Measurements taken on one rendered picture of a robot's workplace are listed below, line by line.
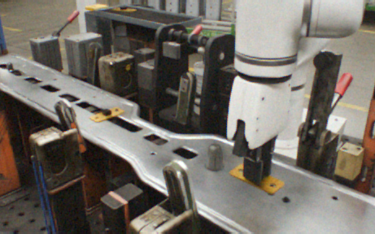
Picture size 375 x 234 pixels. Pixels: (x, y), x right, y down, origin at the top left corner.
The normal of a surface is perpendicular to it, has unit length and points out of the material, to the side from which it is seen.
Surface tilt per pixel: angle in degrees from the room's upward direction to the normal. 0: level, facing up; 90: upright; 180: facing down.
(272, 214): 0
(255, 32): 90
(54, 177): 90
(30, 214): 0
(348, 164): 90
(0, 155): 90
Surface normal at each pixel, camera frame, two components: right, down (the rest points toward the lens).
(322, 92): -0.68, 0.18
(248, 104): -0.51, 0.26
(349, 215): -0.01, -0.90
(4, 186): 0.72, 0.29
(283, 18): -0.13, 0.49
